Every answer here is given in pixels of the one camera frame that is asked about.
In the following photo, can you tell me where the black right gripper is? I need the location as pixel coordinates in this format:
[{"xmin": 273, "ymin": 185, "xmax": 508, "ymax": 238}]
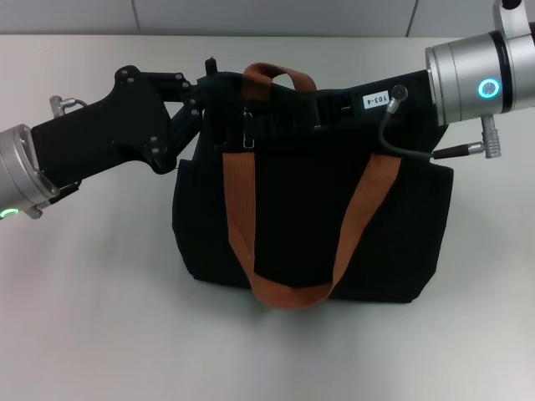
[{"xmin": 256, "ymin": 69, "xmax": 439, "ymax": 138}]

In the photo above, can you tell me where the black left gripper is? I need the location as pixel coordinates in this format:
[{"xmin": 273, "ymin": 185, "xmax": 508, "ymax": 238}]
[{"xmin": 31, "ymin": 64, "xmax": 211, "ymax": 190}]

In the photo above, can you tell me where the silver zipper pull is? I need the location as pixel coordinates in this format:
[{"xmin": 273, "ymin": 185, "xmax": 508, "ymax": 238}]
[{"xmin": 241, "ymin": 109, "xmax": 257, "ymax": 150}]

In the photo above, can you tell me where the black bag with brown handles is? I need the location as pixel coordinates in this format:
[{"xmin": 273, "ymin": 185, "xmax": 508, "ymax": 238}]
[{"xmin": 171, "ymin": 56, "xmax": 456, "ymax": 312}]

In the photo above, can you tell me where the right gripper cable with connector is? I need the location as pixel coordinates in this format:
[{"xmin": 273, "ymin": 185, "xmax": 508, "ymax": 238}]
[{"xmin": 378, "ymin": 83, "xmax": 502, "ymax": 162}]

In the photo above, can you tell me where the gripper cable with connector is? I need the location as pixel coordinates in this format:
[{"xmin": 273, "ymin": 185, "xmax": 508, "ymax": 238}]
[
  {"xmin": 48, "ymin": 94, "xmax": 89, "ymax": 117},
  {"xmin": 378, "ymin": 83, "xmax": 502, "ymax": 162}
]

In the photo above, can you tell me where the left gripper cable with connector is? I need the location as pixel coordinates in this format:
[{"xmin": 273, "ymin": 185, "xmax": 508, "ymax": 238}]
[{"xmin": 48, "ymin": 94, "xmax": 89, "ymax": 117}]

